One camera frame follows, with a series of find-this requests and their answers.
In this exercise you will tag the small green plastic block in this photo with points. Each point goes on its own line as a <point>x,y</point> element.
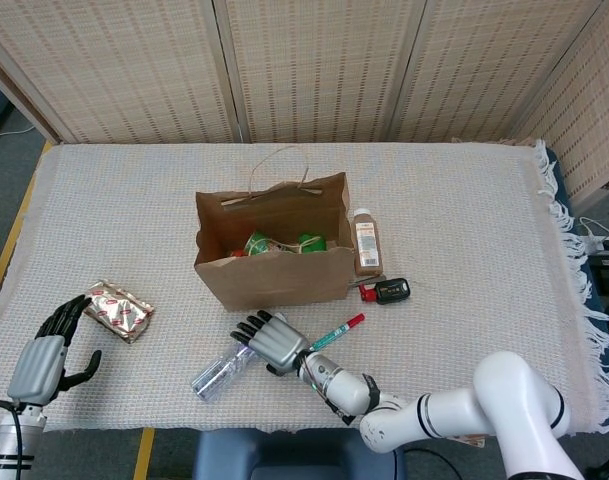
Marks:
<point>314,243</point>

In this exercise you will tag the right black grey robot hand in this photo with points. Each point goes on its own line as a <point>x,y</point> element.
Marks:
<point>279,342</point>

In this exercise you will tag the red capped marker pen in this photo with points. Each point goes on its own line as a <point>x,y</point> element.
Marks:
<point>341,330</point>

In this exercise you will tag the white woven tablecloth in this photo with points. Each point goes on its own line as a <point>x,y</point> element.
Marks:
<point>459,225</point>

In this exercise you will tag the silver red foil packet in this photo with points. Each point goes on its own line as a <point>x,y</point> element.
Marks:
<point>119,312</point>

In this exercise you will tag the blue chair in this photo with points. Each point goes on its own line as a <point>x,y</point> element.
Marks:
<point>284,455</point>

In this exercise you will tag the orange soda can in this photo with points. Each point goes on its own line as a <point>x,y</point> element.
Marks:
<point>237,253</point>

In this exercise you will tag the left black grey robot hand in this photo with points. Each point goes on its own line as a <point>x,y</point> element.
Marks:
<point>36,372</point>

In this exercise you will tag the clear plastic water bottle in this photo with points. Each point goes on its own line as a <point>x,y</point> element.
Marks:
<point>214,377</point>

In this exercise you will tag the orange printed paper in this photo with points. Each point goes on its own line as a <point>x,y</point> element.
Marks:
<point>471,441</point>

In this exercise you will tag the woven folding screen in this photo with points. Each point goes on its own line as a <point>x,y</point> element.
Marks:
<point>309,75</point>

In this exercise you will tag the green chips can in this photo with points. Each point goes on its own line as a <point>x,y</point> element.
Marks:
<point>256,243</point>

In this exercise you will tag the black bottle with red cap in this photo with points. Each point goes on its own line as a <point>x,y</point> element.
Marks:
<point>391,291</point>

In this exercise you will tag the brown paper bag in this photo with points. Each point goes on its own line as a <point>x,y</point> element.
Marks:
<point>279,282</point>

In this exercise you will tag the brown labelled juice bottle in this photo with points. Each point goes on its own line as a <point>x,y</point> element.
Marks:
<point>368,245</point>

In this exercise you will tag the white power strip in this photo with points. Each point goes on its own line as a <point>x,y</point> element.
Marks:
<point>599,242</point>

